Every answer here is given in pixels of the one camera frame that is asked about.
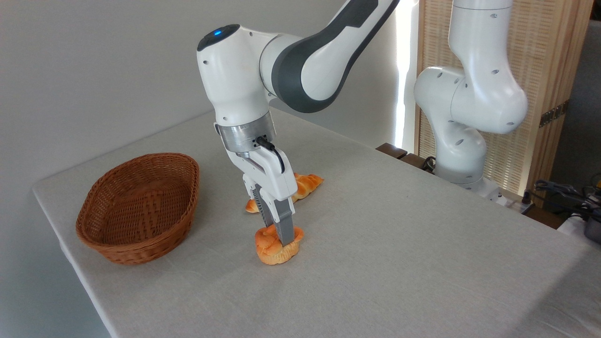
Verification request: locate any long braided bread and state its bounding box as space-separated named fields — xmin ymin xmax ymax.
xmin=246 ymin=173 xmax=324 ymax=214

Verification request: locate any wooden woven folding screen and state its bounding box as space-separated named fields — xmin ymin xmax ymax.
xmin=416 ymin=0 xmax=594 ymax=207

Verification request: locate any grey tablecloth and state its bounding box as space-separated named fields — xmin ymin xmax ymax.
xmin=32 ymin=107 xmax=601 ymax=338

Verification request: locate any round knotted bread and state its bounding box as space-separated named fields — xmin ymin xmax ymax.
xmin=254 ymin=224 xmax=305 ymax=266

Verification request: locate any black metal screen hinge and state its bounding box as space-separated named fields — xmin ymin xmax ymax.
xmin=539 ymin=100 xmax=570 ymax=128

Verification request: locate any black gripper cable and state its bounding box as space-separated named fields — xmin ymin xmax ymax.
xmin=256 ymin=136 xmax=285 ymax=174

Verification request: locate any dark brown wooden block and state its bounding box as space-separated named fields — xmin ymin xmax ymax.
xmin=376 ymin=143 xmax=408 ymax=160
xmin=400 ymin=153 xmax=436 ymax=173

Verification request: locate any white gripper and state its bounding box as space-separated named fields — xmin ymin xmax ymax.
xmin=229 ymin=148 xmax=298 ymax=247

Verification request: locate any black cable bundle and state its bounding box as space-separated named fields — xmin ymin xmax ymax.
xmin=534 ymin=180 xmax=601 ymax=219

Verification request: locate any brown wicker basket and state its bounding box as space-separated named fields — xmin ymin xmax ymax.
xmin=76 ymin=153 xmax=200 ymax=266

